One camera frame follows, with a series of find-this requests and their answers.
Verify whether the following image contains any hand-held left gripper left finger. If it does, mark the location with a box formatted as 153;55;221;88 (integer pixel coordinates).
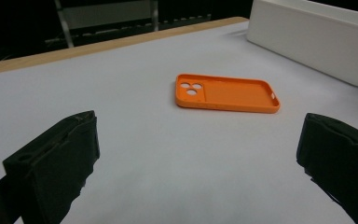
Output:
2;110;101;224

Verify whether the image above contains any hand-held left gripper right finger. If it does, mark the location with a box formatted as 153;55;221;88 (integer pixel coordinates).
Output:
296;112;358;224

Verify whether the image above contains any orange phone case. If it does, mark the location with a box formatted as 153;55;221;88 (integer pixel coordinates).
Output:
174;73;282;114

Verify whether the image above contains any white phone case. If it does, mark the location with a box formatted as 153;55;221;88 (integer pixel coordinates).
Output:
246;0;358;88

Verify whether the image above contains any pale table mat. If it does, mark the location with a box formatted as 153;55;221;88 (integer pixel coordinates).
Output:
0;21;358;224

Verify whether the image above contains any grey metal stand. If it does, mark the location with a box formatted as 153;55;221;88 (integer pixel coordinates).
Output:
54;0;159;49

